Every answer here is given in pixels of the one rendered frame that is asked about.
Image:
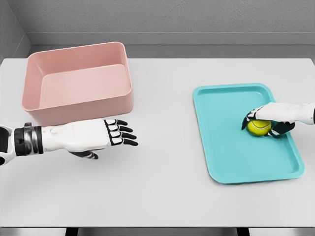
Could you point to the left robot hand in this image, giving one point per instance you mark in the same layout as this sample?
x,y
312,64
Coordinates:
x,y
91,134

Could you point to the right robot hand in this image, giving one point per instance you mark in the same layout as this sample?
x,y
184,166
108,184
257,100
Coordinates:
x,y
275,111

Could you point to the yellow tennis ball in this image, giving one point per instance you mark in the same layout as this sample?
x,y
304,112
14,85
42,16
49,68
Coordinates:
x,y
258,127

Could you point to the pink basket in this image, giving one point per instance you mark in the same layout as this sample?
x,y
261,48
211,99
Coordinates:
x,y
78,86

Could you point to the blue tray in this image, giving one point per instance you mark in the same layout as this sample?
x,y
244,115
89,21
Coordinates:
x,y
246,152

